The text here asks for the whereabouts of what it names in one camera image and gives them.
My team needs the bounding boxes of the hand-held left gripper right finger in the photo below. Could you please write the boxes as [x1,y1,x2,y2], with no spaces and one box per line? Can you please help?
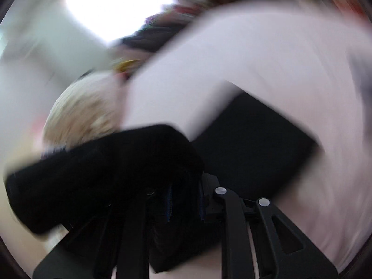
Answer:
[198,173,339,279]

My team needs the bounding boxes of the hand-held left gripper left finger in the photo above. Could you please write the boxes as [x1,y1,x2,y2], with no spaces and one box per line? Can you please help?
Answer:
[33,180,176,279]

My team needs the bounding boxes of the black pants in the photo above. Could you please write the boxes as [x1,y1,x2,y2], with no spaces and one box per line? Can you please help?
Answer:
[4,91,320,274]

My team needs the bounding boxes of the rolled bear-print quilt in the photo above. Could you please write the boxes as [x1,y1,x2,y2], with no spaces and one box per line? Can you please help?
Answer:
[42,73,128,152]

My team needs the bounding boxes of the yellow plush toy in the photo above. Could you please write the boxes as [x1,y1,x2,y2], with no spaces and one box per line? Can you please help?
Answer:
[115,59,140,72]

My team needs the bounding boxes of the pink fleece blanket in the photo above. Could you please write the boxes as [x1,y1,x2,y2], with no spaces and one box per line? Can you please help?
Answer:
[120,0,370,279]

